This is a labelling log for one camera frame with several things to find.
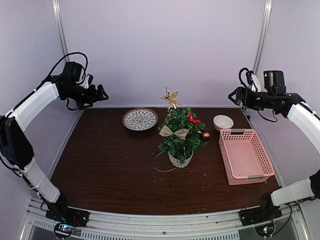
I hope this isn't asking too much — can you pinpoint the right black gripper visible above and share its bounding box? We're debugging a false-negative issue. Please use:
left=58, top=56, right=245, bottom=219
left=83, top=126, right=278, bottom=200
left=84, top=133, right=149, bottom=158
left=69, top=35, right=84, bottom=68
left=228, top=86, right=275, bottom=111

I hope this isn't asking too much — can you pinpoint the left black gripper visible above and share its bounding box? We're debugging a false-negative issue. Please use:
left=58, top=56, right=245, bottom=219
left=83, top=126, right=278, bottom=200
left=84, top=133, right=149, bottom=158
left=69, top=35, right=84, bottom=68
left=63, top=83, right=109, bottom=110

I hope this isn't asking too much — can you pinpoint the red bauble ornament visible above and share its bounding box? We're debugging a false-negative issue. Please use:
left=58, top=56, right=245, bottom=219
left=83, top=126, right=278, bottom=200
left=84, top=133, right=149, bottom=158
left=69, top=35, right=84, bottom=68
left=200, top=129, right=212, bottom=142

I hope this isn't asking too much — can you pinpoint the red ribbon bow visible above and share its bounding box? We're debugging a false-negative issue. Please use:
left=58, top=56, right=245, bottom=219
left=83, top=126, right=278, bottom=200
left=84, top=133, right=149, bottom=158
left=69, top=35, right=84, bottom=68
left=188, top=112, right=201, bottom=124

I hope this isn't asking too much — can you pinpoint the small green christmas tree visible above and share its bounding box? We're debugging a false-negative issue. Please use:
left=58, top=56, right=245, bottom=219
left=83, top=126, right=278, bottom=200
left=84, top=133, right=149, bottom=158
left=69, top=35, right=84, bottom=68
left=159, top=108, right=207, bottom=168

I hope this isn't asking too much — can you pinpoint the gold star ornament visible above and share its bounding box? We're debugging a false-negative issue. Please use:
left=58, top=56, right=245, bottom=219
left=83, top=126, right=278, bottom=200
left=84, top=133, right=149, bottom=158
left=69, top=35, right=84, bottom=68
left=160, top=86, right=181, bottom=111

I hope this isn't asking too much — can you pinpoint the red burlap bow ornament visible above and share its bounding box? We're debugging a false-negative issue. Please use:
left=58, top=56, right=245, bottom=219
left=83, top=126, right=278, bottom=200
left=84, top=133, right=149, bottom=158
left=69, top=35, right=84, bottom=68
left=159, top=125, right=189, bottom=140

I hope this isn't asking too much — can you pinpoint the fairy light wire string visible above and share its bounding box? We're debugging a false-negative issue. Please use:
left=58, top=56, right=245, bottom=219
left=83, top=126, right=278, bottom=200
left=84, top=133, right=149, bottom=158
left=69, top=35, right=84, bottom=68
left=153, top=152, right=187, bottom=173

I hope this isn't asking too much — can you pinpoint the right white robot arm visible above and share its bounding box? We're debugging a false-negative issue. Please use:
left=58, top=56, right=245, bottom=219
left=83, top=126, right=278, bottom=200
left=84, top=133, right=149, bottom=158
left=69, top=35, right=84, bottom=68
left=228, top=67, right=320, bottom=221

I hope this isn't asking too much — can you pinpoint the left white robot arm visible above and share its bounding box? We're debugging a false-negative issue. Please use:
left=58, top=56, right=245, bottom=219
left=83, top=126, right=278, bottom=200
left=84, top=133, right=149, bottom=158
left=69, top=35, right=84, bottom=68
left=0, top=62, right=109, bottom=204

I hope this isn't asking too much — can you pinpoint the white ceramic bowl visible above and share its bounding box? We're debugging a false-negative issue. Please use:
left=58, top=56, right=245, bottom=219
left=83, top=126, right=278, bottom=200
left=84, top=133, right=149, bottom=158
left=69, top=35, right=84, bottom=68
left=212, top=115, right=234, bottom=132

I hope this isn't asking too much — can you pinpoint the patterned ceramic plate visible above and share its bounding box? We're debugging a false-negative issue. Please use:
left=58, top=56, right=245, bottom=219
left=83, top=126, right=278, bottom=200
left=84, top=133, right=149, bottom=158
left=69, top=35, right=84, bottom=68
left=122, top=108, right=158, bottom=132

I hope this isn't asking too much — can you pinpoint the pink plastic basket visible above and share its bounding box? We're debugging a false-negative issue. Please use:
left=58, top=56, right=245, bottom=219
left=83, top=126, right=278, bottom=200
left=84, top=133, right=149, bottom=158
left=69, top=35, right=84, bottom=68
left=218, top=128, right=275, bottom=186

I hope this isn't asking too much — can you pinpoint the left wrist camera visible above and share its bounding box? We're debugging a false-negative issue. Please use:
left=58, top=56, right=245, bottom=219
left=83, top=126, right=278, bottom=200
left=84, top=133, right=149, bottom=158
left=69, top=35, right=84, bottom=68
left=82, top=73, right=94, bottom=89

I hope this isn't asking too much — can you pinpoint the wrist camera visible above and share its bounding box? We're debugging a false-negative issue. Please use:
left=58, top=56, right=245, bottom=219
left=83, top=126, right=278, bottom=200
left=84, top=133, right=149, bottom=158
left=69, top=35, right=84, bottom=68
left=82, top=73, right=94, bottom=89
left=245, top=70, right=262, bottom=92

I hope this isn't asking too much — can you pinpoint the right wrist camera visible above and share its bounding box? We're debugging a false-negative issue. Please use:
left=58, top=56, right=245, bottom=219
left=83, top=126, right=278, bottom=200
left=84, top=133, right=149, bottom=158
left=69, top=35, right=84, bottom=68
left=245, top=70, right=262, bottom=92

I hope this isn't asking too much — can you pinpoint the right aluminium frame post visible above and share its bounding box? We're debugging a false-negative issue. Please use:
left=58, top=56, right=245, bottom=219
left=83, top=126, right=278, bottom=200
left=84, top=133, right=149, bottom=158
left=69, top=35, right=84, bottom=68
left=252, top=0, right=273, bottom=75

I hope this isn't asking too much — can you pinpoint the aluminium frame post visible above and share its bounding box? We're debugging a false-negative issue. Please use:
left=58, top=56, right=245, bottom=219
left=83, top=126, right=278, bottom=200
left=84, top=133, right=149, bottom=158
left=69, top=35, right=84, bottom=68
left=252, top=0, right=273, bottom=75
left=51, top=0, right=84, bottom=112

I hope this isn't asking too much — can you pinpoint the left aluminium frame post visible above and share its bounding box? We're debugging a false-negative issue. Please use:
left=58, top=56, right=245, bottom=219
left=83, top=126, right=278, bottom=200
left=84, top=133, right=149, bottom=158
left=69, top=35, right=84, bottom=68
left=51, top=0, right=84, bottom=112

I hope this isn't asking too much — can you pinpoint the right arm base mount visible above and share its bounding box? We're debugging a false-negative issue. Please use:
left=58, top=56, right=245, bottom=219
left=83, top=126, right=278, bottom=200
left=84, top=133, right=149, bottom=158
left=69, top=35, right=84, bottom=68
left=239, top=207, right=282, bottom=227

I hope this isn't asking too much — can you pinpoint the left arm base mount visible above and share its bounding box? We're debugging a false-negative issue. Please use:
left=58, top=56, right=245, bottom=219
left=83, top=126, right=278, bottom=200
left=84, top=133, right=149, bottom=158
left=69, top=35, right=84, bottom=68
left=45, top=208, right=90, bottom=227

